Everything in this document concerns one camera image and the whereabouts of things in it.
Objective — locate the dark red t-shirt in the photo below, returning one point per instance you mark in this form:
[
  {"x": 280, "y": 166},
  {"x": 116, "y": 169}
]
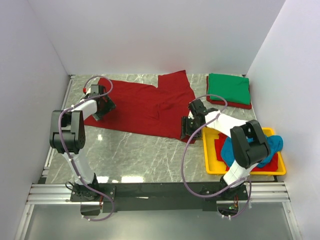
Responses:
[{"x": 146, "y": 109}]

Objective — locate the folded red t-shirt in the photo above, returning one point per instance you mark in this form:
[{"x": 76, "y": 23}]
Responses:
[{"x": 222, "y": 103}]

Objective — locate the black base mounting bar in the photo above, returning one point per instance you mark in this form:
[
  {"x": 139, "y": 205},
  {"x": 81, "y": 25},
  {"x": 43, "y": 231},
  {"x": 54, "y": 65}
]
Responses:
[{"x": 160, "y": 197}]

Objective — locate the yellow plastic bin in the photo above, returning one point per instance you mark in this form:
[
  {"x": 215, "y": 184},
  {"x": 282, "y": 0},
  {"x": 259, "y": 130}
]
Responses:
[{"x": 214, "y": 166}]

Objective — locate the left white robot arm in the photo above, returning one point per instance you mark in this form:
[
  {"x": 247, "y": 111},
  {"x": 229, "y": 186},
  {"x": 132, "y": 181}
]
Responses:
[{"x": 68, "y": 136}]

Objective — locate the blue t-shirt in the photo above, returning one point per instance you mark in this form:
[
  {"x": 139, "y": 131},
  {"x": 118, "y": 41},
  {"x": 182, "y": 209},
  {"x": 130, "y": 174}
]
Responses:
[{"x": 275, "y": 145}]

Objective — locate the bright red t-shirt in bin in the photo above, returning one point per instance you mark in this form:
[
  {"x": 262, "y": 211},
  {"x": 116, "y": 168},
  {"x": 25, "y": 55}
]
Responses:
[{"x": 220, "y": 147}]

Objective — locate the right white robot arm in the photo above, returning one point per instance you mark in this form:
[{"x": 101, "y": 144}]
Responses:
[{"x": 249, "y": 143}]

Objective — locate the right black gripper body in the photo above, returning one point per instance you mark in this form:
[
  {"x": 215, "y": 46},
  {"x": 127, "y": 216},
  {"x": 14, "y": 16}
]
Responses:
[{"x": 191, "y": 125}]

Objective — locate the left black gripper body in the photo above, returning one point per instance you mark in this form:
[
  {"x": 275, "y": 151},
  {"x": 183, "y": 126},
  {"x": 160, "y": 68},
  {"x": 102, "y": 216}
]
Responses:
[{"x": 107, "y": 107}]

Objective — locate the folded green t-shirt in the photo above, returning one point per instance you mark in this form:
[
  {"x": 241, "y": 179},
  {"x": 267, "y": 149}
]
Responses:
[{"x": 235, "y": 89}]

